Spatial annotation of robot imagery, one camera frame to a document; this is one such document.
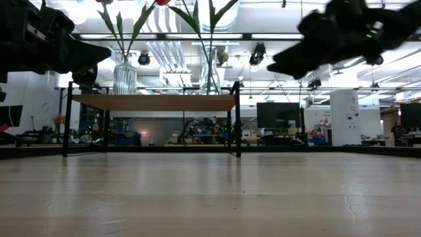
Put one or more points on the black monitor screen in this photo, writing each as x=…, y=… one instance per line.
x=10, y=115
x=278, y=115
x=411, y=115

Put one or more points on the red tulip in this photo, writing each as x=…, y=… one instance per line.
x=141, y=19

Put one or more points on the black ceiling spotlight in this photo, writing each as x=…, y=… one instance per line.
x=258, y=54
x=143, y=58
x=376, y=61
x=314, y=83

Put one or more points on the white pillar cabinet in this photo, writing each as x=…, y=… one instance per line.
x=345, y=115

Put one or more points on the wooden shelf with black legs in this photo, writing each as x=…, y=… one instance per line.
x=148, y=102

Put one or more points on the silver ceiling air duct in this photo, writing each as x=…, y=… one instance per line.
x=230, y=19

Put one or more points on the smooth clear glass vase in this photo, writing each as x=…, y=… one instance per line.
x=204, y=75

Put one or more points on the ribbed clear glass vase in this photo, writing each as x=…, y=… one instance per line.
x=125, y=80

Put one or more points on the black aluminium table frame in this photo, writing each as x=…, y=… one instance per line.
x=329, y=149

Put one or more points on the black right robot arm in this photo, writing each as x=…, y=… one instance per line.
x=401, y=23

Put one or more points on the dark maroon tulip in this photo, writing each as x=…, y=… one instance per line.
x=185, y=16

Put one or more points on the person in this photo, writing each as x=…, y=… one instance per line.
x=398, y=131

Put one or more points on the orange background flower bouquet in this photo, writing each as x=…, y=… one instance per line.
x=59, y=119

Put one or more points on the blue storage crate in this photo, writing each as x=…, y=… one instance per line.
x=123, y=140

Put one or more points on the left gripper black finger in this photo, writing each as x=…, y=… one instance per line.
x=82, y=59
x=86, y=76

